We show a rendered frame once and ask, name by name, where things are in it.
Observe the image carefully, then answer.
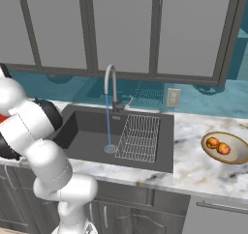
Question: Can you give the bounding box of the grey dishwasher handle bar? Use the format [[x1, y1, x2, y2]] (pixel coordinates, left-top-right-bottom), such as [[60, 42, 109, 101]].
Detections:
[[196, 200, 248, 216]]

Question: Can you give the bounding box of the beige bowl with brown rim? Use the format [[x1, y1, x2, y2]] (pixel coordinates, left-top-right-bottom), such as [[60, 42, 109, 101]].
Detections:
[[201, 131, 248, 165]]

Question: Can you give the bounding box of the white wall outlet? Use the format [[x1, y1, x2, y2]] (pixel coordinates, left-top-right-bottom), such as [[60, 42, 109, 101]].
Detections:
[[166, 87, 182, 109]]

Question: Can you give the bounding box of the orange red peach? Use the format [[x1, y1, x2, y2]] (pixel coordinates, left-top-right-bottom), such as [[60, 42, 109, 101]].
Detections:
[[205, 136, 221, 150], [216, 142, 232, 156]]

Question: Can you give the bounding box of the grey curved sink faucet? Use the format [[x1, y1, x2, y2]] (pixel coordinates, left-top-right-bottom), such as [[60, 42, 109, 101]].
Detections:
[[103, 63, 126, 113]]

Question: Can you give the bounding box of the blue water stream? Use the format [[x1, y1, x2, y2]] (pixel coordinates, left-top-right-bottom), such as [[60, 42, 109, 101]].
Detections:
[[105, 93, 112, 149]]

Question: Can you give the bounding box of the grey glass wall cupboard door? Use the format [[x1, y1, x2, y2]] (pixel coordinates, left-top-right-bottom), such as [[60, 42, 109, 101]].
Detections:
[[77, 0, 163, 79], [0, 0, 93, 73], [149, 0, 248, 87]]

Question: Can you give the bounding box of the white wire dish rack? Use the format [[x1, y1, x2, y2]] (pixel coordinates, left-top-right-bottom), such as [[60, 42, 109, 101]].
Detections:
[[114, 113, 161, 163]]

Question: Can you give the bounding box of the dark grey sink basin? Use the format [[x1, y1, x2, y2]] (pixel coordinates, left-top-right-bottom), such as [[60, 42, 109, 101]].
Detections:
[[52, 103, 175, 174]]

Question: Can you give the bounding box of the round metal sink drain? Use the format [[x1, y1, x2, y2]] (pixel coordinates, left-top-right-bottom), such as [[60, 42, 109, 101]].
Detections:
[[104, 143, 117, 155]]

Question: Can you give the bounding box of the silver base cupboard handle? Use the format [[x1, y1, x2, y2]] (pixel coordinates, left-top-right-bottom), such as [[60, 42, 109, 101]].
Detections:
[[88, 202, 95, 223], [4, 172, 16, 192], [102, 205, 109, 230]]

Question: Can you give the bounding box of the grey faucet lever handle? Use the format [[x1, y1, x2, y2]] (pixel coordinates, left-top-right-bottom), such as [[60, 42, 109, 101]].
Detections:
[[123, 95, 135, 110]]

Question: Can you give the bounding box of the grey panel under sink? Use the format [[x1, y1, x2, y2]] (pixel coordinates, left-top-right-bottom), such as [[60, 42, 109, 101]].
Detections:
[[94, 179, 192, 218]]

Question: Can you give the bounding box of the grey base cupboard door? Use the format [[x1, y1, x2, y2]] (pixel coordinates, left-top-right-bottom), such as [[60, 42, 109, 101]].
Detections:
[[0, 163, 61, 234], [130, 211, 184, 234], [96, 199, 133, 234], [83, 201, 99, 234]]

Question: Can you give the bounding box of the grey dishwasher front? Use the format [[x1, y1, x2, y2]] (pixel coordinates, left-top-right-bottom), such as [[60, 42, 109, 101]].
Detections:
[[181, 194, 248, 234]]

